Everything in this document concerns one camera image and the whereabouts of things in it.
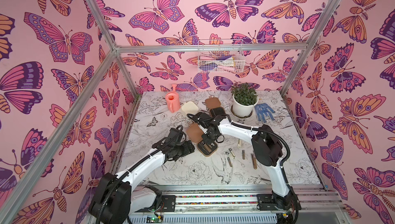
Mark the tan brown clipper case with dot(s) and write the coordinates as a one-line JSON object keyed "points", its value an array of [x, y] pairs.
{"points": [[198, 138]]}

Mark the grey nail clipper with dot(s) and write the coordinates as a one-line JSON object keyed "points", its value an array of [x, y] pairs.
{"points": [[229, 162]]}

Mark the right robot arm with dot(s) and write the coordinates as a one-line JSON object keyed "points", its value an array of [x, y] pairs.
{"points": [[270, 150]]}

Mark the white potted green plant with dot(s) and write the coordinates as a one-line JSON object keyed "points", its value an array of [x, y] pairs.
{"points": [[245, 99]]}

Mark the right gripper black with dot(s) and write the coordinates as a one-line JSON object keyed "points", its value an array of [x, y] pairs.
{"points": [[208, 138]]}

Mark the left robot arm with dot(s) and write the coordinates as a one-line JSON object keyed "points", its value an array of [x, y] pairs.
{"points": [[117, 196]]}

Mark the gold nail clipper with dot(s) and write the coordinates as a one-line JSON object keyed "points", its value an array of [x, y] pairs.
{"points": [[231, 152]]}

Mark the pink watering can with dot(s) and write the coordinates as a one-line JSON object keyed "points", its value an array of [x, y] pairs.
{"points": [[173, 100]]}

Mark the long brown nail clipper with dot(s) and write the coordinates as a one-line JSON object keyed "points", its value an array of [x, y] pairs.
{"points": [[254, 162]]}

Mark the white wire wall basket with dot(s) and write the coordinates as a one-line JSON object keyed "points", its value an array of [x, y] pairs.
{"points": [[216, 55]]}

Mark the dark brown clipper case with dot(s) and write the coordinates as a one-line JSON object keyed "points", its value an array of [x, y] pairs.
{"points": [[213, 106]]}

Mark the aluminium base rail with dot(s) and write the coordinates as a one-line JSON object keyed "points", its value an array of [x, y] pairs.
{"points": [[225, 204]]}

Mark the cream clipper case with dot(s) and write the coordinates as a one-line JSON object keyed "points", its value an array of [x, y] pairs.
{"points": [[189, 108]]}

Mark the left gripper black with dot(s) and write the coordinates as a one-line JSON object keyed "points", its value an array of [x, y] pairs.
{"points": [[187, 147]]}

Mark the blue gardening glove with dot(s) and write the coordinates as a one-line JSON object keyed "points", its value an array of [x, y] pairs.
{"points": [[264, 111]]}

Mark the plant saucer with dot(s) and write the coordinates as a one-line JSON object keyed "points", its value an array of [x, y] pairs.
{"points": [[242, 117]]}

